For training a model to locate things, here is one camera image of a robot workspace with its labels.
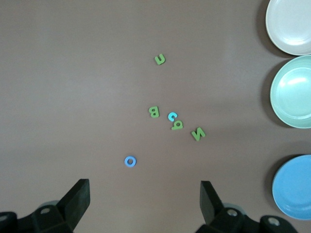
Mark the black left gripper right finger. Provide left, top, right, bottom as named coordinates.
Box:
left=199, top=180, right=298, bottom=233

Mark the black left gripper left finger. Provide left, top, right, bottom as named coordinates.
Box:
left=0, top=179, right=91, bottom=233

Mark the green capital letter N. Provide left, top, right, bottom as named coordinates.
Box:
left=191, top=127, right=207, bottom=142

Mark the green lowercase letter p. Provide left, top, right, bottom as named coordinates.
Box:
left=171, top=119, right=184, bottom=132

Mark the green capital letter B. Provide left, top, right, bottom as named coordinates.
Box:
left=148, top=106, right=160, bottom=119

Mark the green lowercase letter n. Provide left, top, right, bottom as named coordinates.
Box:
left=154, top=53, right=166, bottom=66

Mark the blue plate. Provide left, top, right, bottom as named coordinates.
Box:
left=272, top=154, right=311, bottom=221

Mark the brown table cover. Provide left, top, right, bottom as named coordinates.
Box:
left=0, top=0, right=311, bottom=233

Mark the green plate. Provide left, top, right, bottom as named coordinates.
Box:
left=270, top=55, right=311, bottom=129

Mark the beige plate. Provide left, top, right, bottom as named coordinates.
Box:
left=265, top=0, right=311, bottom=56

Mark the blue ring letter o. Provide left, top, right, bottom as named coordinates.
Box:
left=124, top=155, right=137, bottom=168

